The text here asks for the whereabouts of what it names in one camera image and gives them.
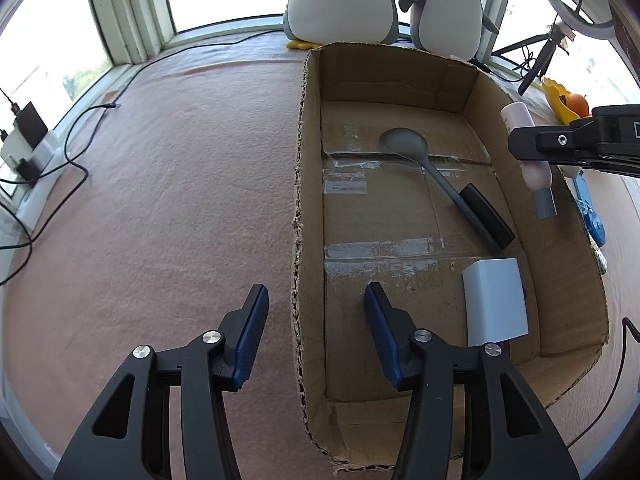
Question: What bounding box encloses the small black stick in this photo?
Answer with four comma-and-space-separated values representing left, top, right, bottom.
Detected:
459, 183, 516, 251

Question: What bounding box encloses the black power adapter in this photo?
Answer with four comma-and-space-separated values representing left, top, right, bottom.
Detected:
12, 101, 49, 136

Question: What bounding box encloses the small penguin plush toy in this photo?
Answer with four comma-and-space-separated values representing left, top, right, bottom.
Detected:
398, 0, 501, 61

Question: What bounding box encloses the white power strip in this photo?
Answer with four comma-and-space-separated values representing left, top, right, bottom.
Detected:
0, 130, 68, 201

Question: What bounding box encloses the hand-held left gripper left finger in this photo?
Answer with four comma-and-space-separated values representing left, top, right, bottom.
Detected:
52, 283, 270, 480

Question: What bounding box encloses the black tripod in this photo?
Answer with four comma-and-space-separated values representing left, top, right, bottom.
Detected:
492, 25, 571, 96

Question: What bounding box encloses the long black cable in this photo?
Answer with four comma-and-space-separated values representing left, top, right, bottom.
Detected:
50, 27, 283, 161

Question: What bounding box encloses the cardboard box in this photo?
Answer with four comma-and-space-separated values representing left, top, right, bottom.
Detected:
290, 41, 611, 471

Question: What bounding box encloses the white charger plug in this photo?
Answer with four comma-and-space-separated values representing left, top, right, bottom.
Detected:
461, 258, 530, 347

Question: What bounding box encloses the blue round tape measure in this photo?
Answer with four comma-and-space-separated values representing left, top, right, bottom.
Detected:
584, 207, 607, 248

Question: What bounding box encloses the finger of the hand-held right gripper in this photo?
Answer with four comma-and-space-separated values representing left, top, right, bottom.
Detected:
507, 117, 598, 167

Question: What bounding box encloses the yellow leaf-shaped bowl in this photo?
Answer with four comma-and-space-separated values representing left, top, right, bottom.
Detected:
542, 76, 596, 126

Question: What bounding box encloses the pink tube bottle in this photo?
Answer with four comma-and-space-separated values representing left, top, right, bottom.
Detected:
501, 102, 557, 219

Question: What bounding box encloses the grey spoon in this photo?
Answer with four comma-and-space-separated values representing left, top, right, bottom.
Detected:
378, 127, 506, 256

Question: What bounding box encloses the black cable with loose plug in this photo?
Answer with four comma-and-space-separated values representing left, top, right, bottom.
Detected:
0, 102, 121, 286

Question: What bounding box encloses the large penguin plush toy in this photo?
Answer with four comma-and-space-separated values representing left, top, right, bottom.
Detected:
273, 0, 421, 51

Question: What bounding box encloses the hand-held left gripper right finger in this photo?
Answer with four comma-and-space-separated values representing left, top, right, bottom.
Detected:
363, 281, 581, 480

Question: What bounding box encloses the pink blanket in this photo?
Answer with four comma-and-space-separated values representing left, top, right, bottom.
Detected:
0, 35, 640, 480

